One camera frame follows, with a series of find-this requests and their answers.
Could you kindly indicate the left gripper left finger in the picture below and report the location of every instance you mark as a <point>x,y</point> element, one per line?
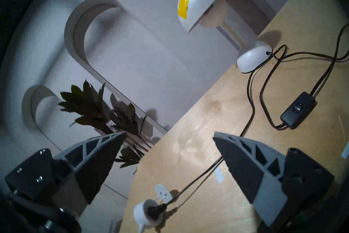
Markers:
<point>90,164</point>

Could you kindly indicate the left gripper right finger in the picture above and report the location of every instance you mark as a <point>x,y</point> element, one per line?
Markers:
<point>245,169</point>

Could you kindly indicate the white lamp with yellow band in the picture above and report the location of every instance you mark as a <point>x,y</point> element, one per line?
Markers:
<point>204,3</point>

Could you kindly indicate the small white tape piece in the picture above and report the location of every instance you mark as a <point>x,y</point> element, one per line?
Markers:
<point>219,176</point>

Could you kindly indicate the tall green leafy plant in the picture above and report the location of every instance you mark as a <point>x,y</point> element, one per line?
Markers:
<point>87,104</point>

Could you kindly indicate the white round power socket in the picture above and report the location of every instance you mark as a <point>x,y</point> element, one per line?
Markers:
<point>141,212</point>

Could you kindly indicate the long white tape strip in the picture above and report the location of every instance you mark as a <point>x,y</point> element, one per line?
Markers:
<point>346,152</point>

